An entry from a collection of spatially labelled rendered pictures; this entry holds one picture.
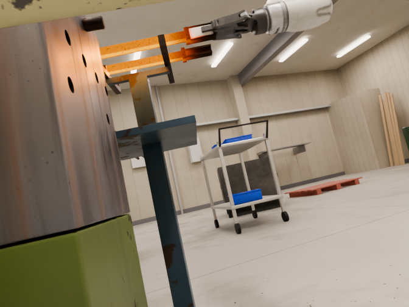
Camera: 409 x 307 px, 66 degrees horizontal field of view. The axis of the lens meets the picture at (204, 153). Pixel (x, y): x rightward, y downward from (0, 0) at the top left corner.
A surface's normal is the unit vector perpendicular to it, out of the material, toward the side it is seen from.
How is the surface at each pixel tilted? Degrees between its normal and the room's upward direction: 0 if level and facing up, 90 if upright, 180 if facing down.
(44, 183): 90
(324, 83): 90
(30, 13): 174
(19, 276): 90
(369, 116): 90
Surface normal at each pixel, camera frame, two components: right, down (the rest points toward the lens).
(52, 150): 0.07, -0.14
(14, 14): 0.22, 0.95
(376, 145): 0.31, -0.18
